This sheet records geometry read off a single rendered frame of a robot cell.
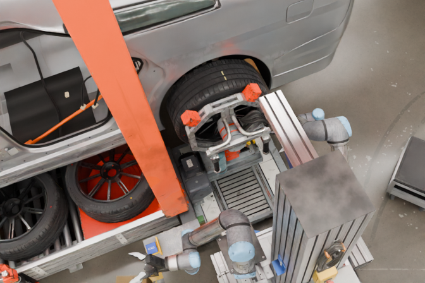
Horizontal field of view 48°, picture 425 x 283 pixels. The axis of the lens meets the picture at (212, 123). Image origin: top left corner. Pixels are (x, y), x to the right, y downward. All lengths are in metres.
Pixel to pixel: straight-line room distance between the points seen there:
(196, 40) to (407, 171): 1.84
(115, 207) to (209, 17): 1.51
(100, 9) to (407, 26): 3.69
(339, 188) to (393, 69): 2.96
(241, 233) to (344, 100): 2.33
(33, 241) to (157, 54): 1.60
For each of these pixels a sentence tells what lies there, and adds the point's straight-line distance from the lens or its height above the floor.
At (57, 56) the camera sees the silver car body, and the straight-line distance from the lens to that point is 3.70.
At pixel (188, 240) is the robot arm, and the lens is 2.53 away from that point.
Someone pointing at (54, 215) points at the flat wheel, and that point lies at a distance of 3.55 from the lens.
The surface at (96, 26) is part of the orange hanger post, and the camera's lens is 1.68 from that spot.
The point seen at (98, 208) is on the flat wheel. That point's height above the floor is 0.50.
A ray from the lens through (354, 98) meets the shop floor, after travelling 4.32.
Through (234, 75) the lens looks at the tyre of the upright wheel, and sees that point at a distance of 2.98.
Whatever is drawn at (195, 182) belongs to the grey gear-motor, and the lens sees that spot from 3.47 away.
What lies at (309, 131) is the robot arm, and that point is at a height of 1.28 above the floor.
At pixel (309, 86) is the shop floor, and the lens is 4.34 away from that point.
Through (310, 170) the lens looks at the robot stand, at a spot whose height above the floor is 2.03.
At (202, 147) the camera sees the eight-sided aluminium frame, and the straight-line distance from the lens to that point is 3.23.
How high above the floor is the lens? 3.58
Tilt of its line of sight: 60 degrees down
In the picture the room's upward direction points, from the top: 10 degrees counter-clockwise
